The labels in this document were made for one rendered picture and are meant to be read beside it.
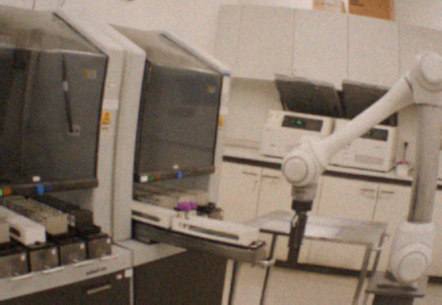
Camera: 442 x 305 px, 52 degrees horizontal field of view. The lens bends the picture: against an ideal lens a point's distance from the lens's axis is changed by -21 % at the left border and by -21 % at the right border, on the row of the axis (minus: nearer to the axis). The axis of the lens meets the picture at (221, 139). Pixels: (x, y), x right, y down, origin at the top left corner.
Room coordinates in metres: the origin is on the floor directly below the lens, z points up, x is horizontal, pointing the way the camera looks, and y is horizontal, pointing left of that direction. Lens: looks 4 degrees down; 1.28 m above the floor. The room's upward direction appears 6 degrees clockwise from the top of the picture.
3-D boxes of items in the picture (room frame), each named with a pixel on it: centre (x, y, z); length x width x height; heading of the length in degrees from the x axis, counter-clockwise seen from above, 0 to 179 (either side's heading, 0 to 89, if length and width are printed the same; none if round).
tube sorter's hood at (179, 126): (2.33, 0.37, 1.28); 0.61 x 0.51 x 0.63; 154
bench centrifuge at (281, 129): (4.45, -0.68, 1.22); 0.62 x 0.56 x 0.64; 152
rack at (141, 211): (2.02, 0.27, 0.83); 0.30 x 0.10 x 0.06; 64
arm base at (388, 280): (1.66, -0.74, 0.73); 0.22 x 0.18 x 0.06; 154
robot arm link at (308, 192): (1.75, -0.29, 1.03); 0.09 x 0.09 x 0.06
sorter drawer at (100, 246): (1.76, 0.65, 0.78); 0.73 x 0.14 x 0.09; 64
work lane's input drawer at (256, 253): (1.95, 0.11, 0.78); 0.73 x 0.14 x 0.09; 64
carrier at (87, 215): (1.66, 0.44, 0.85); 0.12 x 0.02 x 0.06; 154
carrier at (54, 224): (1.52, 0.50, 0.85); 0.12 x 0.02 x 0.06; 155
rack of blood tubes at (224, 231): (1.88, -0.01, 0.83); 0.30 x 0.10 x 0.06; 64
